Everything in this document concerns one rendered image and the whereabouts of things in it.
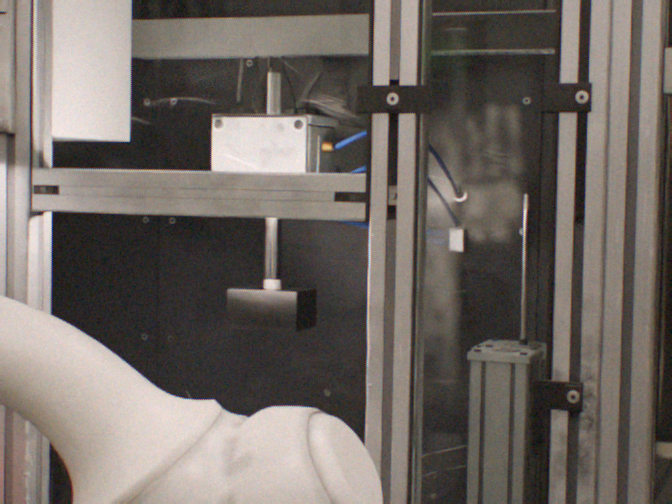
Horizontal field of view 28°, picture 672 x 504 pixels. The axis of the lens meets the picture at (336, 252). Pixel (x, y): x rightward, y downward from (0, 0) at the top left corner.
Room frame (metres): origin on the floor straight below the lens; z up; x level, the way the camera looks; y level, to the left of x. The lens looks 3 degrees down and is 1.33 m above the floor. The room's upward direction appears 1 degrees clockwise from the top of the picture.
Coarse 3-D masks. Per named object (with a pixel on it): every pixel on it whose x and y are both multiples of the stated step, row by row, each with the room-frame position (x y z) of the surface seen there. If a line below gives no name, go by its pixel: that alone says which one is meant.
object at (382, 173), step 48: (384, 0) 1.26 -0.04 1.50; (384, 48) 1.26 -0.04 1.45; (0, 144) 1.40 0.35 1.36; (384, 144) 1.26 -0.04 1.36; (0, 192) 1.40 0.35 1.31; (384, 192) 1.26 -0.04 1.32; (0, 240) 1.40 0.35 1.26; (48, 240) 1.42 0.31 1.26; (384, 240) 1.26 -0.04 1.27; (0, 288) 1.40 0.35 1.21; (48, 288) 1.42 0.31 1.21; (384, 288) 1.26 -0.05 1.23; (384, 336) 1.26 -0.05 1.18; (0, 432) 1.40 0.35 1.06; (0, 480) 1.40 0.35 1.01; (48, 480) 1.43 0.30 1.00
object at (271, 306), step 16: (272, 224) 1.51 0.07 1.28; (272, 240) 1.51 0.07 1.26; (272, 256) 1.51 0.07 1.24; (272, 272) 1.51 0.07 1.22; (240, 288) 1.51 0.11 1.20; (256, 288) 1.52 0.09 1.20; (272, 288) 1.51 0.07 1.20; (288, 288) 1.53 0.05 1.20; (304, 288) 1.53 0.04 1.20; (240, 304) 1.50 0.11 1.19; (256, 304) 1.49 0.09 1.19; (272, 304) 1.49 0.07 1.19; (288, 304) 1.48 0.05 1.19; (304, 304) 1.50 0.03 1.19; (240, 320) 1.50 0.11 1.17; (256, 320) 1.49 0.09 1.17; (272, 320) 1.49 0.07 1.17; (288, 320) 1.48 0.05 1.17; (304, 320) 1.50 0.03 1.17
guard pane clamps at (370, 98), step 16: (368, 96) 1.26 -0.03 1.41; (384, 96) 1.25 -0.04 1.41; (400, 96) 1.25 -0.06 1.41; (416, 96) 1.24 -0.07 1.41; (544, 96) 1.20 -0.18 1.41; (560, 96) 1.20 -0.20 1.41; (576, 96) 1.19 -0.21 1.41; (368, 112) 1.26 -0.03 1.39; (384, 112) 1.25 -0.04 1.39; (400, 112) 1.25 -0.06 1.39; (416, 112) 1.24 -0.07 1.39; (544, 384) 1.20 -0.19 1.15; (560, 384) 1.20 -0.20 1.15; (576, 384) 1.19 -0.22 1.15; (544, 400) 1.20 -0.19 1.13; (560, 400) 1.19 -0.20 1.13; (576, 400) 1.19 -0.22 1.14
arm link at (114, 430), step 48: (0, 336) 0.69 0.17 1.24; (48, 336) 0.70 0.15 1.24; (0, 384) 0.69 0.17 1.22; (48, 384) 0.69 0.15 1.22; (96, 384) 0.69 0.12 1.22; (144, 384) 0.71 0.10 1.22; (48, 432) 0.70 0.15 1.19; (96, 432) 0.69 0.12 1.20; (144, 432) 0.69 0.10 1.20; (192, 432) 0.68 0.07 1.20; (240, 432) 0.69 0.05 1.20; (288, 432) 0.68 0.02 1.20; (336, 432) 0.70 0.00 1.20; (96, 480) 0.68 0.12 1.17; (144, 480) 0.67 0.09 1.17; (192, 480) 0.67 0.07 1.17; (240, 480) 0.67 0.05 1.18; (288, 480) 0.66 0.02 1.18; (336, 480) 0.67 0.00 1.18
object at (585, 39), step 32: (576, 0) 1.20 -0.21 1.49; (608, 0) 1.19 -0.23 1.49; (576, 32) 1.20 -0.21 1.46; (608, 32) 1.19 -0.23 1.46; (576, 64) 1.20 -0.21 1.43; (608, 64) 1.19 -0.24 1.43; (608, 96) 1.19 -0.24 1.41; (576, 128) 1.20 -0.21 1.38; (576, 160) 1.20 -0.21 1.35; (576, 192) 1.20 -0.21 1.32; (352, 224) 1.69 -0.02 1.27; (576, 224) 1.20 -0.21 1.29; (576, 256) 1.20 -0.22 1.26; (576, 288) 1.20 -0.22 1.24; (576, 320) 1.20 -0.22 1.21; (576, 352) 1.20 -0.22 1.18; (576, 416) 1.20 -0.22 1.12; (576, 448) 1.20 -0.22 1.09; (64, 480) 1.75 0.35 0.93; (576, 480) 1.20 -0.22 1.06
